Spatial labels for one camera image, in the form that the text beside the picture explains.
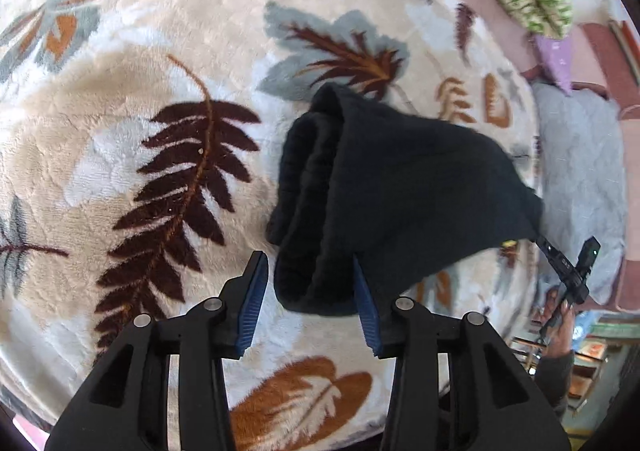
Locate black pants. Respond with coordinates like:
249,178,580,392
265,82,545,317

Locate purple pillow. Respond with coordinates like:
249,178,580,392
534,33,576,96

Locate grey quilted blanket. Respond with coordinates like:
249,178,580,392
530,81,628,304

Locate person's right hand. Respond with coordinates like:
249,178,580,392
546,288,577,358

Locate person's right forearm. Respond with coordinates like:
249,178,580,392
531,350,577,418

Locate leaf print plush blanket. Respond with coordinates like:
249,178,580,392
0,0,546,451

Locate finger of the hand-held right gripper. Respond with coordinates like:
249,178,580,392
535,237,568,271

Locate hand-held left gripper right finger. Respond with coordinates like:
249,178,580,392
352,256,571,451

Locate stack of books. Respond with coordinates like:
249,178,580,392
607,18,640,82

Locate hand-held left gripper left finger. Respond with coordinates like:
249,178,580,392
45,251,271,451

